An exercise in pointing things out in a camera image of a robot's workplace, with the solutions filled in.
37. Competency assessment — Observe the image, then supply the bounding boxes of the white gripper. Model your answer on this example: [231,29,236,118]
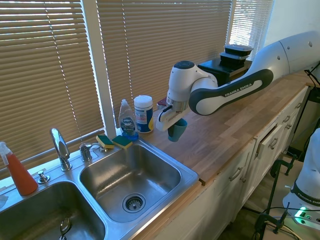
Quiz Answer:
[155,108,187,138]

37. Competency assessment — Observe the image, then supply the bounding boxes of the teal ceramic mug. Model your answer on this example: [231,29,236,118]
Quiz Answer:
[167,118,188,143]

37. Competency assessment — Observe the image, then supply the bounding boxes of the white Franka robot base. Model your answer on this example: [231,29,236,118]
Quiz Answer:
[282,128,320,226]

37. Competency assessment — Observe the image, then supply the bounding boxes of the stainless steel double sink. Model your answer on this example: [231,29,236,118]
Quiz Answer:
[0,138,200,240]

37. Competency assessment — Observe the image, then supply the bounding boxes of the metal sink drain strainer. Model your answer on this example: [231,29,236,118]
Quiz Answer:
[122,192,147,214]

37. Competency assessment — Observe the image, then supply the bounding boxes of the chrome sink soap dispenser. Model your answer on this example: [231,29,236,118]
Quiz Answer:
[79,142,94,162]

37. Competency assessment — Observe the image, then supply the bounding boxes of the chrome sink knob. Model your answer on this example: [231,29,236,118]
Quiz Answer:
[37,170,51,185]

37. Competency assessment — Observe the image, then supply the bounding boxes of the dark red object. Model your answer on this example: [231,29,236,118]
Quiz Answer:
[156,98,169,111]

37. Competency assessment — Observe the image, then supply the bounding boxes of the white disinfecting wipes canister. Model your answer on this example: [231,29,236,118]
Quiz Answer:
[133,94,155,134]

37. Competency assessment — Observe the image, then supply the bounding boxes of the Dawn dish soap bottle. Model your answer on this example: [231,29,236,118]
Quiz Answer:
[118,99,139,142]

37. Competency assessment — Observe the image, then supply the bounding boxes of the yellow green sponge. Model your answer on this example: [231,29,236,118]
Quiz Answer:
[95,134,115,150]
[111,135,134,151]

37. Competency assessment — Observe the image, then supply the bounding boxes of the black box appliance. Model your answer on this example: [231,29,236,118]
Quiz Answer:
[197,59,252,89]

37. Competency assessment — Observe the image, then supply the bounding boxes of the white kitchen cabinet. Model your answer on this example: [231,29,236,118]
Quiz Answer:
[149,84,311,240]

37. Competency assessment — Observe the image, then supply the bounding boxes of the black plastic food container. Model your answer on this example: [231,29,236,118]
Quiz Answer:
[219,51,249,68]
[224,44,254,57]

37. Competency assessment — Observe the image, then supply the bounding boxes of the chrome kitchen faucet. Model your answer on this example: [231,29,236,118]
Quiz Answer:
[49,127,73,172]

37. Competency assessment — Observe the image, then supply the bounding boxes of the black clamp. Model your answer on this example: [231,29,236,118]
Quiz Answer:
[269,152,299,177]
[254,201,291,240]

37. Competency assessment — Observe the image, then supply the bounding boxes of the narrow white window blind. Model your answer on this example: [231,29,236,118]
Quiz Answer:
[229,0,275,61]

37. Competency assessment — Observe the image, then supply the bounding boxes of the wide tan window blind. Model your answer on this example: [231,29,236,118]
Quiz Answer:
[0,0,106,180]

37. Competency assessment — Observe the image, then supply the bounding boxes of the metal drain stopper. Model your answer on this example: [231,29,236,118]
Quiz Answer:
[58,217,73,240]

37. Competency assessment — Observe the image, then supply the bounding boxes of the orange spray bottle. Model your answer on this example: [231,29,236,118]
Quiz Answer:
[0,141,39,197]

